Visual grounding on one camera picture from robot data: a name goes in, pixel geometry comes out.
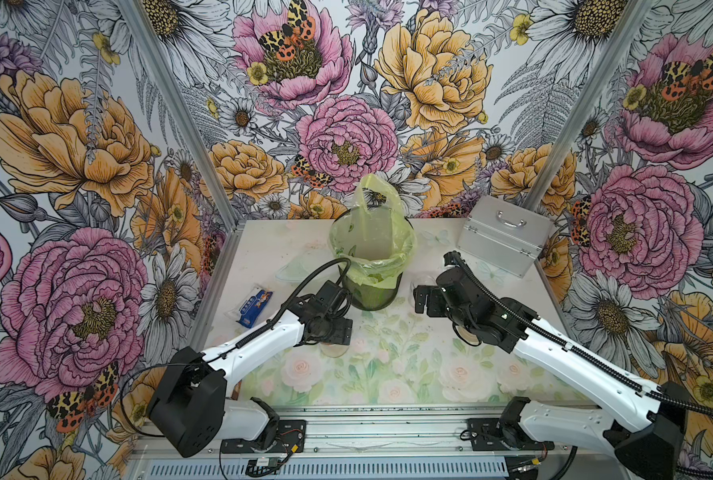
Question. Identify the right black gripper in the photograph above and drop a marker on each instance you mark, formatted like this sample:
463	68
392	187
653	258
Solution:
434	295

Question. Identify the blue packaged item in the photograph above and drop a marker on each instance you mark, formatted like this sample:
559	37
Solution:
249	310

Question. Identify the beige jar lid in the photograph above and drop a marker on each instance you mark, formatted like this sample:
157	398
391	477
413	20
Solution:
467	337

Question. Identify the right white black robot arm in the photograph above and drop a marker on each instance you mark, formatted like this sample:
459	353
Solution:
632	420

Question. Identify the aluminium front rail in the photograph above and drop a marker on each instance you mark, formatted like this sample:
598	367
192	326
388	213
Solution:
389	442

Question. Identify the black mesh trash bin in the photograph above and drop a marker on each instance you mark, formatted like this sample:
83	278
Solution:
380	243

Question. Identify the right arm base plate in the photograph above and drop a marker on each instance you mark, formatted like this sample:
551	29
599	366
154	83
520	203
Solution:
487	434

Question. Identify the silver aluminium case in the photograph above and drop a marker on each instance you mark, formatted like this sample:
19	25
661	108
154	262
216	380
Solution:
504	235

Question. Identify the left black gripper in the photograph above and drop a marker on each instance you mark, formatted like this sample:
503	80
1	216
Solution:
339	334

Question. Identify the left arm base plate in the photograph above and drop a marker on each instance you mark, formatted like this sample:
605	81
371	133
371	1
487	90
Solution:
286	436

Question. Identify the floral table mat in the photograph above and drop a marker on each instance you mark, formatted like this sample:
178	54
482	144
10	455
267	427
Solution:
399	357

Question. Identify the jar with red-brown lid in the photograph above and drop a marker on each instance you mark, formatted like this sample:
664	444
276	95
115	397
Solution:
333	350

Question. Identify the yellow-green plastic bin bag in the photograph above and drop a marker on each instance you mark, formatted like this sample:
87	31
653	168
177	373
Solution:
373	191

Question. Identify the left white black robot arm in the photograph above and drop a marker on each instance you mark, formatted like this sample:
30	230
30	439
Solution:
192	407

